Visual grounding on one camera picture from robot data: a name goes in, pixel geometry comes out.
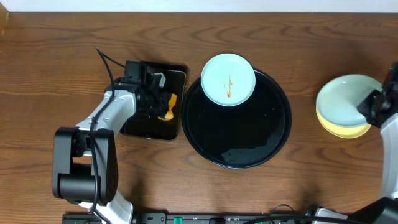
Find green and yellow sponge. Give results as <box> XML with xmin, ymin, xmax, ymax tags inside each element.
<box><xmin>158</xmin><ymin>93</ymin><xmax>177</xmax><ymax>121</ymax></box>

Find light blue plate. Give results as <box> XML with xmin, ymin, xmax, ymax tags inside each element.
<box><xmin>200</xmin><ymin>53</ymin><xmax>256</xmax><ymax>107</ymax></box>
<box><xmin>316</xmin><ymin>74</ymin><xmax>382</xmax><ymax>127</ymax></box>

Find yellow plate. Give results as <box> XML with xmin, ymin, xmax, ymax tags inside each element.
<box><xmin>316</xmin><ymin>110</ymin><xmax>371</xmax><ymax>139</ymax></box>

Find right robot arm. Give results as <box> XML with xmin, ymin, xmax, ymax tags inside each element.
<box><xmin>312</xmin><ymin>63</ymin><xmax>397</xmax><ymax>223</ymax></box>

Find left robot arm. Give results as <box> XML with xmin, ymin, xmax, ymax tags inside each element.
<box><xmin>52</xmin><ymin>72</ymin><xmax>177</xmax><ymax>223</ymax></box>

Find black rectangular water tray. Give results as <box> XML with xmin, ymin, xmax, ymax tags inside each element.
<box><xmin>120</xmin><ymin>61</ymin><xmax>187</xmax><ymax>140</ymax></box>

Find black round tray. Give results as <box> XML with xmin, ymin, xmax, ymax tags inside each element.
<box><xmin>181</xmin><ymin>70</ymin><xmax>292</xmax><ymax>169</ymax></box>

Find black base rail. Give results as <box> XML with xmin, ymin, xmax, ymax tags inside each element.
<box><xmin>61</xmin><ymin>212</ymin><xmax>315</xmax><ymax>224</ymax></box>

